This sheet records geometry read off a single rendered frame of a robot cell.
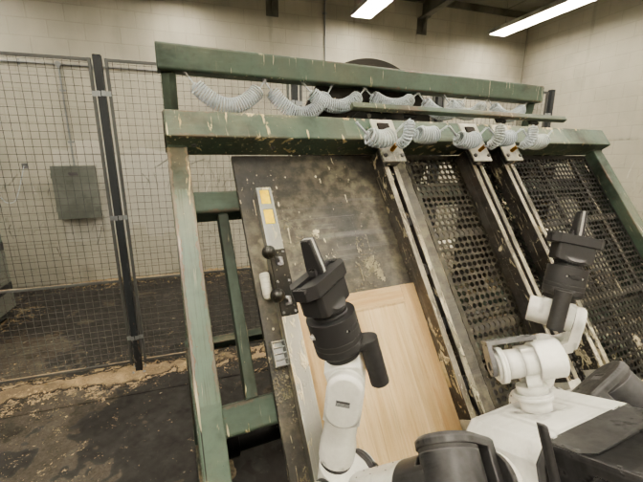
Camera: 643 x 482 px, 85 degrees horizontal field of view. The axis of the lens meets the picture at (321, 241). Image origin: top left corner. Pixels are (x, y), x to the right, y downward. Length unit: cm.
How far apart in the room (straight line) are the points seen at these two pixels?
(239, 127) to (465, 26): 658
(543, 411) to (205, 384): 71
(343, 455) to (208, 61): 143
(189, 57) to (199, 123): 49
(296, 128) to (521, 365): 95
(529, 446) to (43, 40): 604
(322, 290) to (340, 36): 589
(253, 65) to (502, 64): 667
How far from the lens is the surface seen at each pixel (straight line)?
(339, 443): 76
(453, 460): 61
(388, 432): 114
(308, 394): 102
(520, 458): 67
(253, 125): 123
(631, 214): 237
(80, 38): 599
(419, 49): 693
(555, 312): 100
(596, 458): 64
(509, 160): 176
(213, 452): 98
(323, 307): 57
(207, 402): 97
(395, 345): 117
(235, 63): 166
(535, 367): 75
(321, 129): 130
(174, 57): 163
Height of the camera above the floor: 178
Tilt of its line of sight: 14 degrees down
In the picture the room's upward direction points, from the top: straight up
